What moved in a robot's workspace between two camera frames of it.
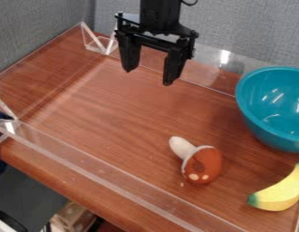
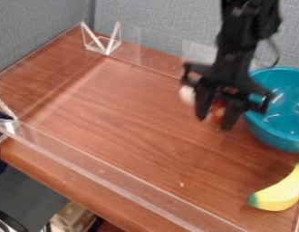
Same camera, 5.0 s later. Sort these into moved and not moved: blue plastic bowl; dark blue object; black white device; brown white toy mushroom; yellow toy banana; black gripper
Moved: brown white toy mushroom; black gripper
Not moved: dark blue object; yellow toy banana; blue plastic bowl; black white device
